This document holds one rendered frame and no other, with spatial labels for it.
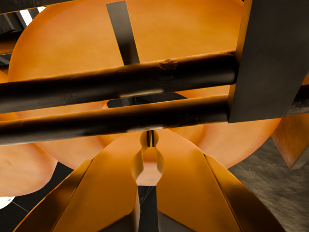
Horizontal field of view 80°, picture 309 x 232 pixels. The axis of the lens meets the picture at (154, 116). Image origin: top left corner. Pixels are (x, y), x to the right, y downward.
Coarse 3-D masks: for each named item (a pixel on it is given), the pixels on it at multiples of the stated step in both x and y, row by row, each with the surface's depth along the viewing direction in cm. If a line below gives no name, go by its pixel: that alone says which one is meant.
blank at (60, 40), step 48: (96, 0) 6; (144, 0) 6; (192, 0) 6; (240, 0) 7; (48, 48) 8; (96, 48) 8; (144, 48) 8; (192, 48) 8; (192, 96) 9; (48, 144) 12; (96, 144) 12; (240, 144) 12
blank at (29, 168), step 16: (0, 80) 11; (32, 144) 12; (0, 160) 14; (16, 160) 14; (32, 160) 14; (48, 160) 14; (0, 176) 15; (16, 176) 15; (32, 176) 15; (48, 176) 16; (0, 192) 18; (16, 192) 18
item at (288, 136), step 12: (288, 120) 10; (300, 120) 9; (276, 132) 12; (288, 132) 10; (300, 132) 9; (276, 144) 12; (288, 144) 11; (300, 144) 10; (288, 156) 11; (300, 156) 10
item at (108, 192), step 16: (112, 144) 10; (128, 144) 10; (144, 144) 12; (96, 160) 9; (112, 160) 9; (128, 160) 9; (96, 176) 8; (112, 176) 8; (128, 176) 8; (80, 192) 8; (96, 192) 8; (112, 192) 8; (128, 192) 8; (80, 208) 7; (96, 208) 7; (112, 208) 7; (128, 208) 7; (64, 224) 6; (80, 224) 6; (96, 224) 6; (112, 224) 6; (128, 224) 7
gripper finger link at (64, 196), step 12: (84, 168) 9; (72, 180) 8; (60, 192) 8; (72, 192) 8; (48, 204) 7; (60, 204) 7; (36, 216) 7; (48, 216) 7; (60, 216) 7; (24, 228) 6; (36, 228) 6; (48, 228) 6
